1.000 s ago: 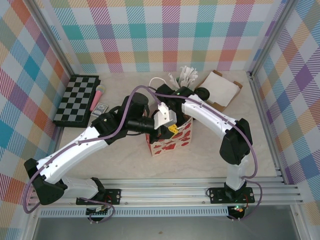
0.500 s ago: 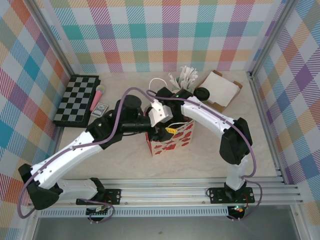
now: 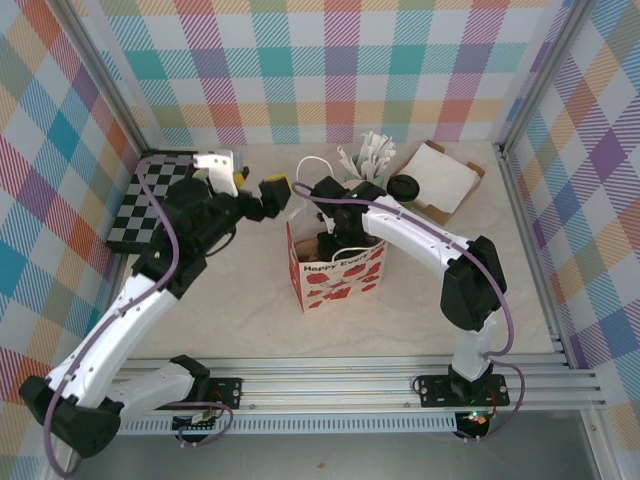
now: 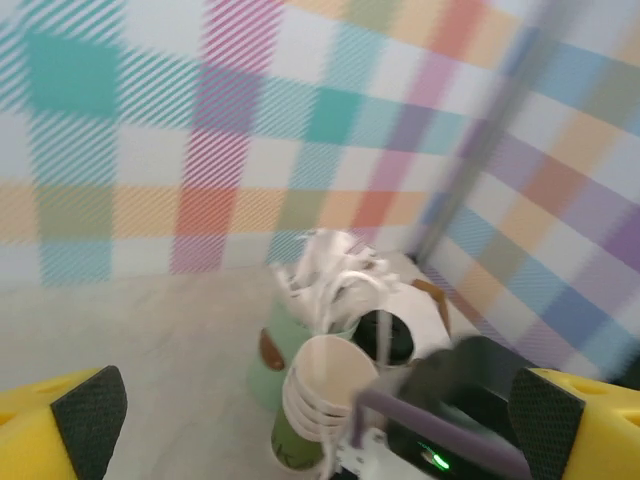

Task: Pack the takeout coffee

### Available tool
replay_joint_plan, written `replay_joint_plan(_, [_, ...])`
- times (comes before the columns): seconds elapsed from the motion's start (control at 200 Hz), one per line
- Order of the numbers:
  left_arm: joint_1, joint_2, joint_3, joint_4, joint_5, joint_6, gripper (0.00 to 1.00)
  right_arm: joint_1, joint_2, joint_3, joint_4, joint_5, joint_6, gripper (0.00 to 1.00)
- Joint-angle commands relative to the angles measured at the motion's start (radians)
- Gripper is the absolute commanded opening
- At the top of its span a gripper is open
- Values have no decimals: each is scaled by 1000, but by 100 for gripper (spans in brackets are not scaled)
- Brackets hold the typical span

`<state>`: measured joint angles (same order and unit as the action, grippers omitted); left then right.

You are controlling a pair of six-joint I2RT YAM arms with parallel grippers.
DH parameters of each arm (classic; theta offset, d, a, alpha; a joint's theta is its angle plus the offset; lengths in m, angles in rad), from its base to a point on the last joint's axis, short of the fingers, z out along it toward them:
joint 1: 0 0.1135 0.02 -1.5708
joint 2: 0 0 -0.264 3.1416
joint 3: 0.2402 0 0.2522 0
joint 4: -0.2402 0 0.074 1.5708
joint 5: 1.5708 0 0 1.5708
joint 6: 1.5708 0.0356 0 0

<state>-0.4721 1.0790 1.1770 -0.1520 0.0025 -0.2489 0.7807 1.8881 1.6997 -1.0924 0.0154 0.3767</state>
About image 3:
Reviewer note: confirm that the black plastic cup lid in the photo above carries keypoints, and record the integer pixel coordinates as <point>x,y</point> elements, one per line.
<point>404,187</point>

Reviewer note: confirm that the red white paper bag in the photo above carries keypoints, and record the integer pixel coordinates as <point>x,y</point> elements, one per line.
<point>340,285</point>

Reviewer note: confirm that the brown cardboard napkin tray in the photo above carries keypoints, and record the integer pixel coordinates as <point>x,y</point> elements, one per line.
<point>442,217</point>

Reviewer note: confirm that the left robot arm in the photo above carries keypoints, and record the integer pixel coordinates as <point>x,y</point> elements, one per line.
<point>115,325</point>

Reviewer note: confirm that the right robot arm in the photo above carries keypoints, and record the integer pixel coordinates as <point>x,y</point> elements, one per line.
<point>425,240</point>

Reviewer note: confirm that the mint green holder cup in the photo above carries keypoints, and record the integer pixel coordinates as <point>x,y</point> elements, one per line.
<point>380,178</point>

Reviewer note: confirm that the white paper-wrapped stick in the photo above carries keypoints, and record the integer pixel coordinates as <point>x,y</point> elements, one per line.
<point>380,165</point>
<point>387,148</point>
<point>366,166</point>
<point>372,145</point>
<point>345,159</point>

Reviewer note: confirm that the black grey chessboard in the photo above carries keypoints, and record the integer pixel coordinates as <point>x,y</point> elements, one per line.
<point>135,210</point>

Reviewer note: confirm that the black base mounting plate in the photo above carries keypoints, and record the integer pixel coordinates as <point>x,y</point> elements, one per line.
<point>435,392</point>
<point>227,392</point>

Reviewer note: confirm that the small controller circuit board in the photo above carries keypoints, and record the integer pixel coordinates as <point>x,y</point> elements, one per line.
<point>475,417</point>
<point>197,424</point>

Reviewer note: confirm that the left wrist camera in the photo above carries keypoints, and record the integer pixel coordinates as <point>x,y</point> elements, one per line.
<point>217,162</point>

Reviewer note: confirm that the aluminium frame post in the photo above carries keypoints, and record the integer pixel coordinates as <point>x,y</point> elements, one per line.
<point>544,75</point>
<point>111,75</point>

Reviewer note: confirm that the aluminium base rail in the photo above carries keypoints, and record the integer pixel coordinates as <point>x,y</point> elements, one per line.
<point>325,385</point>

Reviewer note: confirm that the aluminium side rail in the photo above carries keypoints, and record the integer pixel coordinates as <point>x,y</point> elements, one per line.
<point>530,240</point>

